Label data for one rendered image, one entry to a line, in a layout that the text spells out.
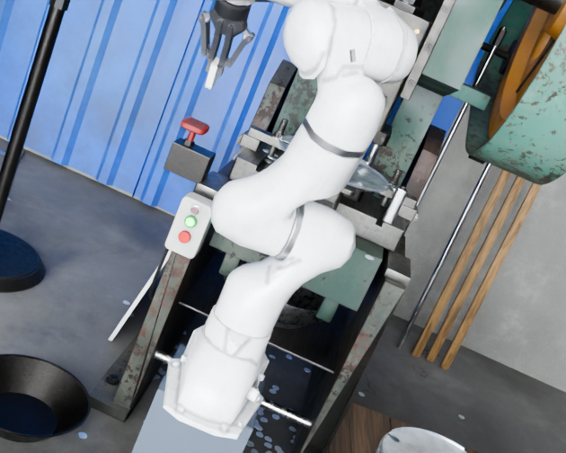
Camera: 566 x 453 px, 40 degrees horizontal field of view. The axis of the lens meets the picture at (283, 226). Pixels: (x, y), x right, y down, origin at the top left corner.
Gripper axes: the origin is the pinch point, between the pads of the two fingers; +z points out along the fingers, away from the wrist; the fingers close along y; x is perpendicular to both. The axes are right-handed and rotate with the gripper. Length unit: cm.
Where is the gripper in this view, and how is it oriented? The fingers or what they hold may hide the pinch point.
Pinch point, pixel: (213, 73)
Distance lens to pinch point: 182.3
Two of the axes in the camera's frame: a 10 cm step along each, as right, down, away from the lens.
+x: 3.1, -6.3, 7.2
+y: 9.1, 4.2, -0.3
